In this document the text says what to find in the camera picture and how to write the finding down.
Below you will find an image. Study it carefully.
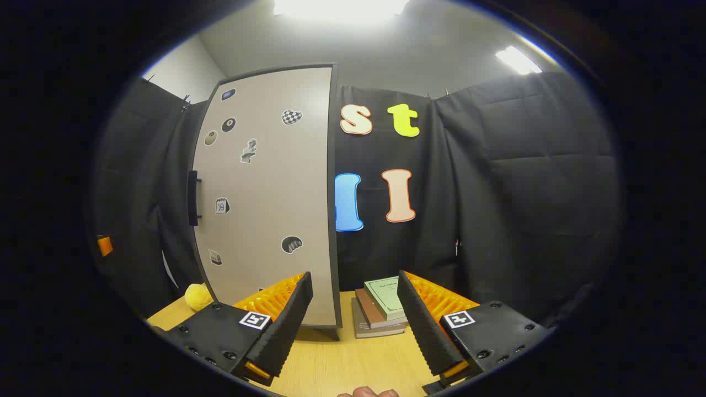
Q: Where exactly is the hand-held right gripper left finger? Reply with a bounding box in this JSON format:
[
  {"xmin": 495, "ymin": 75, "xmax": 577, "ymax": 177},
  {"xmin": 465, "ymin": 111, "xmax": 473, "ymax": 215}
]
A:
[{"xmin": 165, "ymin": 271, "xmax": 314, "ymax": 387}]

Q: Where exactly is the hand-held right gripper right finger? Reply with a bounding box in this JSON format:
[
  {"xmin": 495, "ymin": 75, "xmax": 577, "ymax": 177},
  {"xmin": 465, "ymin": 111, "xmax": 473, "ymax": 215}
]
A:
[{"xmin": 397, "ymin": 270, "xmax": 552, "ymax": 395}]

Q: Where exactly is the black cabinet door handle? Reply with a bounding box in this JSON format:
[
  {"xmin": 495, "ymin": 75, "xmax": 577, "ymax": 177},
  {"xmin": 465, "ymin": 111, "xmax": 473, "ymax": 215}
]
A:
[{"xmin": 188, "ymin": 171, "xmax": 202, "ymax": 227}]

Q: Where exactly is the dark grey cabinet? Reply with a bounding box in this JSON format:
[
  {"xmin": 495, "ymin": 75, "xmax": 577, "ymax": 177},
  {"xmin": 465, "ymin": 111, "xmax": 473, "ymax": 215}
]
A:
[{"xmin": 218, "ymin": 62, "xmax": 344, "ymax": 341}]

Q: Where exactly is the grey cabinet door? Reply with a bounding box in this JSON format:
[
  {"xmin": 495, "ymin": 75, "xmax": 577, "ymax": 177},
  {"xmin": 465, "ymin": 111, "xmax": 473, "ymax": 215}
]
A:
[{"xmin": 191, "ymin": 65, "xmax": 338, "ymax": 327}]

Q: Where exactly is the brown book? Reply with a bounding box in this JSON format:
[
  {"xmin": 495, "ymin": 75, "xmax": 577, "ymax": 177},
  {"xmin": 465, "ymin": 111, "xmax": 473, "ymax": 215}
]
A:
[{"xmin": 355, "ymin": 288, "xmax": 408, "ymax": 330}]

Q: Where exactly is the grey book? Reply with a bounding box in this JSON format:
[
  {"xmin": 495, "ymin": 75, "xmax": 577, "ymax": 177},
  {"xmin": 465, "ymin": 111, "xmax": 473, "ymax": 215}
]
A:
[{"xmin": 351, "ymin": 298, "xmax": 407, "ymax": 339}]

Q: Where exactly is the black backdrop cloth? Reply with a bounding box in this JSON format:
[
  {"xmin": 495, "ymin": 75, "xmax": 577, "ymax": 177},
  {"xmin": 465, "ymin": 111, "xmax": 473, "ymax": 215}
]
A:
[{"xmin": 91, "ymin": 71, "xmax": 624, "ymax": 326}]

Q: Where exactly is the narrow ceiling light strip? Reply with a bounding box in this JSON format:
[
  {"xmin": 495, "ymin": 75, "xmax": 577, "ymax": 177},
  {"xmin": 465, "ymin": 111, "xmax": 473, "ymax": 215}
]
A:
[{"xmin": 495, "ymin": 45, "xmax": 544, "ymax": 76}]

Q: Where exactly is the large ceiling light panel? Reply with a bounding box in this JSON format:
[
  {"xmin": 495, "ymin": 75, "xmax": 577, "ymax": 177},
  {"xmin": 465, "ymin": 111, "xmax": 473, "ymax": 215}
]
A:
[{"xmin": 273, "ymin": 0, "xmax": 411, "ymax": 25}]

